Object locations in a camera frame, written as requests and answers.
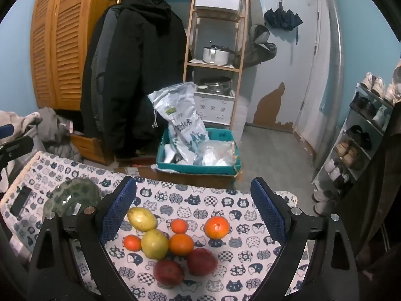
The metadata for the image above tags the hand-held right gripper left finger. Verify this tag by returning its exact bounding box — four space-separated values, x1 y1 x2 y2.
28 176 138 301

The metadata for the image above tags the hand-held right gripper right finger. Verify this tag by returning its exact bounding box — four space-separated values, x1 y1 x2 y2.
251 176 361 301

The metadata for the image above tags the yellow-green pear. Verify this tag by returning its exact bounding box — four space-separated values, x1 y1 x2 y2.
127 206 158 232
141 229 170 260

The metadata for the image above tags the small orange tangerine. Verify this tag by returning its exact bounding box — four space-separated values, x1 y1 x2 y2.
170 218 188 234
124 235 142 252

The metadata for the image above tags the scalloped glass plate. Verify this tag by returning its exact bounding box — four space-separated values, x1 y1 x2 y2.
43 177 101 218

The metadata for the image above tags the large round orange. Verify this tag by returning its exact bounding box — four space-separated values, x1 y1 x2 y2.
205 216 230 239

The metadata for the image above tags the medium round orange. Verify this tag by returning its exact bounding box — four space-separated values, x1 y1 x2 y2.
169 233 195 256

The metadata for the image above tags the red apple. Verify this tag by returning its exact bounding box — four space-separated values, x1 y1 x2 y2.
187 248 218 277
153 260 186 286

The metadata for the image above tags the light grey fleece blanket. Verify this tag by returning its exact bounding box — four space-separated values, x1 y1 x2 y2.
0 110 43 132

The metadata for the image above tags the grey clothes pile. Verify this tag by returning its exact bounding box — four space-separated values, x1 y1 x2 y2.
34 107 82 160

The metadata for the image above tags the cardboard box with red print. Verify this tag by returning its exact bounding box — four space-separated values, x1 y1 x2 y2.
114 158 157 179

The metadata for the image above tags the cat-print tablecloth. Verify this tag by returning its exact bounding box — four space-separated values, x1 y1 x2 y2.
0 151 309 301

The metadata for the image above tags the black smartphone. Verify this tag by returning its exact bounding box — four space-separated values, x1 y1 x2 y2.
9 186 33 217

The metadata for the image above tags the wooden drawer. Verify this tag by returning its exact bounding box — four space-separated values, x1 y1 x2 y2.
69 132 113 165

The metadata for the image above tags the clear plastic bag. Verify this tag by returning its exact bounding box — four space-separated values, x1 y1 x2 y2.
193 140 236 166

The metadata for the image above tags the teal cardboard box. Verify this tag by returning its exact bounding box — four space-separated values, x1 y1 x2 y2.
156 127 243 176

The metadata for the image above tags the plain cardboard box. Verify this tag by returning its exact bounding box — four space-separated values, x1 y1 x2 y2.
157 169 240 190

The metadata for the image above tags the thin black jacket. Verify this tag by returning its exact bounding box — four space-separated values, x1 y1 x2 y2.
80 16 105 141

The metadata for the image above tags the white patterned drawer box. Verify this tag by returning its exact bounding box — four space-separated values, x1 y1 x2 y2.
194 91 236 123

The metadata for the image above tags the wooden louvered wardrobe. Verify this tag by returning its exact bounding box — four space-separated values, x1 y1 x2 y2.
30 0 121 111

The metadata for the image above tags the white rice bag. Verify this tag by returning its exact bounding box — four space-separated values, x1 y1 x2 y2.
147 82 210 164

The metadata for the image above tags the white shoe rack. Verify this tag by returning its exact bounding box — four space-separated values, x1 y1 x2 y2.
312 82 395 195

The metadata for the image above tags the steel pot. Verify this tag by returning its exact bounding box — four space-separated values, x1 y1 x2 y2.
199 77 232 94

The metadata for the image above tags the grey jacket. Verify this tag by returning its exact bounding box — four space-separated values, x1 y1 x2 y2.
89 5 123 79

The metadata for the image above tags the white door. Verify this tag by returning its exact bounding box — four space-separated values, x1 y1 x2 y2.
260 0 323 132

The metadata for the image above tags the black hooded coat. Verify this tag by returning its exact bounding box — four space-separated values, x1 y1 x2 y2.
103 0 188 159

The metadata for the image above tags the wooden shelf rack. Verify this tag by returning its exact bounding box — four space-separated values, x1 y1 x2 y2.
182 0 251 132

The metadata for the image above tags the dark hanging bag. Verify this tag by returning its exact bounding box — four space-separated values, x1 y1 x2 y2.
243 24 278 69

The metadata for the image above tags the grey metal pipe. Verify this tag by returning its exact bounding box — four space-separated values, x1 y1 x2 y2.
315 0 345 170

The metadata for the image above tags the dark blue umbrella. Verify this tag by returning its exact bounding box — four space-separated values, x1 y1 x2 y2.
264 6 303 46

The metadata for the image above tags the white storage box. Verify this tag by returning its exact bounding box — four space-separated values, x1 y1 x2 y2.
193 0 244 15

